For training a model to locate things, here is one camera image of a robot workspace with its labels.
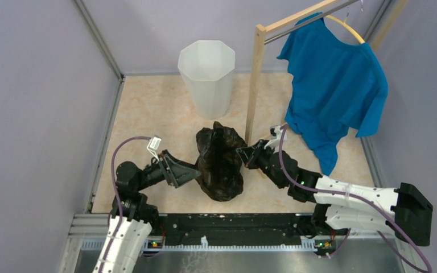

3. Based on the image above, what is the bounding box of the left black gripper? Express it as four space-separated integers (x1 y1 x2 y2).
135 149 201 191

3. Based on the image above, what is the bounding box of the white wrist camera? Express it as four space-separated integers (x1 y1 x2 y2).
266 125 287 150
147 135 162 160

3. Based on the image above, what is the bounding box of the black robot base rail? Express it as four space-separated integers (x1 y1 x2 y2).
143 213 347 254

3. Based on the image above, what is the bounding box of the white trash bin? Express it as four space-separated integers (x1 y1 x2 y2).
178 40 236 120

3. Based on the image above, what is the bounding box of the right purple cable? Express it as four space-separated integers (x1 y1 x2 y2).
278 124 434 273

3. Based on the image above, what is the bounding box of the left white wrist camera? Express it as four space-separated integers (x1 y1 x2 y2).
147 135 162 160

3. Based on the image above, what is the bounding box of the yellow clothes hanger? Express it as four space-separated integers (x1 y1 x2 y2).
325 15 365 44

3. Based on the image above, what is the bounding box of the blue t-shirt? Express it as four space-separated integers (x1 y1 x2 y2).
278 13 388 175

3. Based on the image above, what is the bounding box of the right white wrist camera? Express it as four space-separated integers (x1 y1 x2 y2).
266 125 287 150

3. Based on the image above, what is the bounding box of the wooden clothes rack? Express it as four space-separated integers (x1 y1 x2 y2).
245 0 408 144

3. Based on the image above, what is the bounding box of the aluminium corner frame post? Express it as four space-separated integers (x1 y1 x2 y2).
72 0 125 82

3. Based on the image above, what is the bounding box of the purple cable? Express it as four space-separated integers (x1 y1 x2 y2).
97 136 152 273
278 124 434 273

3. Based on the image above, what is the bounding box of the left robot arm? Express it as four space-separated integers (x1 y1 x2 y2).
93 150 201 272

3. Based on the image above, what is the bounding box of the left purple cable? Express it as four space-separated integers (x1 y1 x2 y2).
97 136 152 273

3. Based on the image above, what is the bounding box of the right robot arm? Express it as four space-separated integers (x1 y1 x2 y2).
236 139 433 246

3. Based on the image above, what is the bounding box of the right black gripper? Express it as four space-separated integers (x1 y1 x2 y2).
236 139 286 189

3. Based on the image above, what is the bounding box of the black trash bag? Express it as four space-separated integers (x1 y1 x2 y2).
195 121 246 202

